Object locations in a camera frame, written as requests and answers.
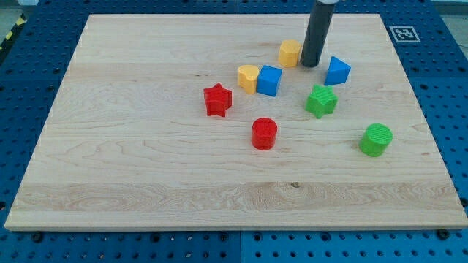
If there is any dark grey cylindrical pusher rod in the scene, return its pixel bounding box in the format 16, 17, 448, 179
300, 0, 336, 68

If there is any yellow hexagon block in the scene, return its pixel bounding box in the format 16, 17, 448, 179
278, 39, 301, 68

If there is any yellow heart block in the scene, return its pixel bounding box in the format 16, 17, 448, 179
237, 64, 260, 94

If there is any blue triangle block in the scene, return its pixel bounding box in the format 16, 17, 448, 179
324, 56, 351, 85

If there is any white fiducial marker tag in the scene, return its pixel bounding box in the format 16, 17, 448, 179
390, 26, 420, 43

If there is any blue cube block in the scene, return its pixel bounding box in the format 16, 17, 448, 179
257, 65, 282, 97

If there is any green star block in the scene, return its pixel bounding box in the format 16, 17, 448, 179
305, 85, 339, 119

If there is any red cylinder block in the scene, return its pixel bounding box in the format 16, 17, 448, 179
251, 118, 278, 150

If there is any red star block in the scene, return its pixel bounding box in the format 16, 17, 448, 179
203, 83, 233, 117

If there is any green cylinder block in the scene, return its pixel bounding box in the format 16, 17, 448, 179
358, 123, 393, 157

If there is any light wooden board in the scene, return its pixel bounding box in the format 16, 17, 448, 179
5, 14, 467, 232

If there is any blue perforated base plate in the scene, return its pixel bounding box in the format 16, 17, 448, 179
1, 0, 467, 262

